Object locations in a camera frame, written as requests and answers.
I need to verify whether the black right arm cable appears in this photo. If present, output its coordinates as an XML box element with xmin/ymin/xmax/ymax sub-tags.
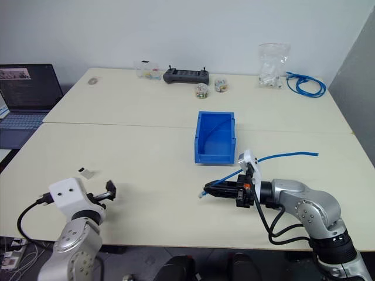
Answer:
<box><xmin>251</xmin><ymin>191</ymin><xmax>312</xmax><ymax>245</ymax></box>

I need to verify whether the power strip with cables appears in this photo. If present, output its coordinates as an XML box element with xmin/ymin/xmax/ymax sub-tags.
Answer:
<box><xmin>0</xmin><ymin>236</ymin><xmax>40</xmax><ymax>273</ymax></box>

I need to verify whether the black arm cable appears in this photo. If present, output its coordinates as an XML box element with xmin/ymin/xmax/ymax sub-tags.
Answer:
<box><xmin>16</xmin><ymin>193</ymin><xmax>57</xmax><ymax>244</ymax></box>
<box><xmin>251</xmin><ymin>191</ymin><xmax>312</xmax><ymax>245</ymax></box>

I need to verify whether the dark blue laptop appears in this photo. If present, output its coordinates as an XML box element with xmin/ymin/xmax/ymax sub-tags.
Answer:
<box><xmin>0</xmin><ymin>63</ymin><xmax>65</xmax><ymax>150</ymax></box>

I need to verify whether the blue plastic bin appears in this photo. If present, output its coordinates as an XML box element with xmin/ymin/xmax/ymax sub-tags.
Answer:
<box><xmin>193</xmin><ymin>110</ymin><xmax>237</xmax><ymax>166</ymax></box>

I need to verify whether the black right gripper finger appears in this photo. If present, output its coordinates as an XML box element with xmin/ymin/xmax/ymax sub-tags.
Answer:
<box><xmin>203</xmin><ymin>180</ymin><xmax>239</xmax><ymax>190</ymax></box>
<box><xmin>206</xmin><ymin>189</ymin><xmax>239</xmax><ymax>200</ymax></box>

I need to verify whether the clear jar of coloured bits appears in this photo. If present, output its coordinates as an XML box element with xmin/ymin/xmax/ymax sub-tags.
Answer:
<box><xmin>213</xmin><ymin>77</ymin><xmax>229</xmax><ymax>94</ymax></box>
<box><xmin>195</xmin><ymin>83</ymin><xmax>210</xmax><ymax>100</ymax></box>

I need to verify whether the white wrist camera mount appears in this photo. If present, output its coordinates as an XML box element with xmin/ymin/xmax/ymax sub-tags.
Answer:
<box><xmin>48</xmin><ymin>177</ymin><xmax>107</xmax><ymax>218</ymax></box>
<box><xmin>237</xmin><ymin>149</ymin><xmax>263</xmax><ymax>203</ymax></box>

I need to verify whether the black handheld controller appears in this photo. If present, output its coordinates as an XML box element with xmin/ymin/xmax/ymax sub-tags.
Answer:
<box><xmin>162</xmin><ymin>65</ymin><xmax>211</xmax><ymax>85</ymax></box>

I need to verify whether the grey partition panel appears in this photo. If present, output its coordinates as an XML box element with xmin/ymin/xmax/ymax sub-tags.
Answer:
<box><xmin>327</xmin><ymin>8</ymin><xmax>375</xmax><ymax>171</ymax></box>

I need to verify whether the coiled blue network cable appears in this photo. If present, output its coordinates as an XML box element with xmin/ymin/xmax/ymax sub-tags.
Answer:
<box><xmin>285</xmin><ymin>71</ymin><xmax>328</xmax><ymax>97</ymax></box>

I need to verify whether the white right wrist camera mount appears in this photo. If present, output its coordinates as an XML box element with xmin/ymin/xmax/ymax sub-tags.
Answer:
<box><xmin>237</xmin><ymin>149</ymin><xmax>263</xmax><ymax>203</ymax></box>

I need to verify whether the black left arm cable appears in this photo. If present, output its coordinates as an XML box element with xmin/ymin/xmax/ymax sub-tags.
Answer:
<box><xmin>16</xmin><ymin>193</ymin><xmax>57</xmax><ymax>244</ymax></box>

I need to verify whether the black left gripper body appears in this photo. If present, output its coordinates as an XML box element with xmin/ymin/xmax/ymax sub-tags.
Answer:
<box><xmin>86</xmin><ymin>193</ymin><xmax>107</xmax><ymax>210</ymax></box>

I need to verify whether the white and blue box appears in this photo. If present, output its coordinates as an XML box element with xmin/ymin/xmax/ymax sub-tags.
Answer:
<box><xmin>0</xmin><ymin>90</ymin><xmax>10</xmax><ymax>119</ymax></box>

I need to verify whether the clear plastic box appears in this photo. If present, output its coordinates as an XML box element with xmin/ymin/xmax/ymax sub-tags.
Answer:
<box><xmin>134</xmin><ymin>59</ymin><xmax>162</xmax><ymax>81</ymax></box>

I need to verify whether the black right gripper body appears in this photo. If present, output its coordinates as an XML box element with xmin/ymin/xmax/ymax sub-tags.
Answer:
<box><xmin>234</xmin><ymin>174</ymin><xmax>255</xmax><ymax>210</ymax></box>

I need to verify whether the long blue network cable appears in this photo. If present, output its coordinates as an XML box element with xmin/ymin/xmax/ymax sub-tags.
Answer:
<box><xmin>197</xmin><ymin>150</ymin><xmax>319</xmax><ymax>200</ymax></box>

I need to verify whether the clear bag of white couplers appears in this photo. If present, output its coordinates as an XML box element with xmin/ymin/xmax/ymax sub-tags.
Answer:
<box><xmin>257</xmin><ymin>43</ymin><xmax>291</xmax><ymax>90</ymax></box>

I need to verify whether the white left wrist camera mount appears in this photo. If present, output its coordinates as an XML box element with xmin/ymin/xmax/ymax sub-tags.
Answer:
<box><xmin>48</xmin><ymin>177</ymin><xmax>107</xmax><ymax>218</ymax></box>

